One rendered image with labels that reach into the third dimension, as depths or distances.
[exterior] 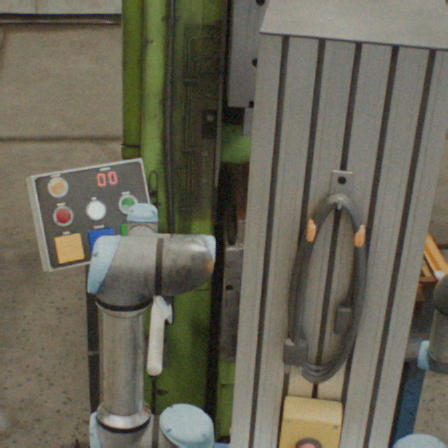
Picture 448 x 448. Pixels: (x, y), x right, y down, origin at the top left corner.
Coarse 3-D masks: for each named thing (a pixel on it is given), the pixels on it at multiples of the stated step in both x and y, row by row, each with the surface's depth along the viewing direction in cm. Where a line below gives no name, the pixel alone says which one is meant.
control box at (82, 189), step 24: (96, 168) 264; (120, 168) 267; (48, 192) 258; (72, 192) 261; (96, 192) 264; (120, 192) 267; (144, 192) 270; (48, 216) 257; (72, 216) 260; (120, 216) 266; (48, 240) 257; (48, 264) 257; (72, 264) 260
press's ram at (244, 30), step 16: (240, 0) 249; (256, 0) 250; (240, 16) 252; (256, 16) 252; (240, 32) 254; (256, 32) 254; (240, 48) 256; (256, 48) 256; (240, 64) 259; (256, 64) 259; (240, 80) 261; (240, 96) 263
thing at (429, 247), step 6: (426, 240) 277; (432, 240) 277; (426, 246) 274; (432, 246) 274; (426, 252) 274; (432, 252) 271; (438, 252) 271; (432, 258) 269; (438, 258) 268; (438, 264) 265; (444, 264) 265; (438, 270) 264; (444, 270) 262
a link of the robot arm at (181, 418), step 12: (168, 408) 195; (180, 408) 196; (192, 408) 196; (156, 420) 193; (168, 420) 192; (180, 420) 192; (192, 420) 193; (204, 420) 194; (156, 432) 191; (168, 432) 190; (180, 432) 189; (192, 432) 190; (204, 432) 191; (156, 444) 190; (168, 444) 190; (180, 444) 189; (192, 444) 189; (204, 444) 191
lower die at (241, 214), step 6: (246, 162) 320; (234, 168) 317; (240, 168) 318; (246, 168) 316; (234, 174) 313; (246, 174) 313; (234, 180) 310; (246, 180) 310; (234, 186) 307; (246, 186) 306; (234, 192) 306; (240, 192) 301; (246, 192) 302; (240, 198) 297; (246, 198) 298; (240, 204) 294; (246, 204) 294; (240, 210) 290; (240, 216) 287; (240, 222) 284; (240, 228) 285; (240, 234) 286
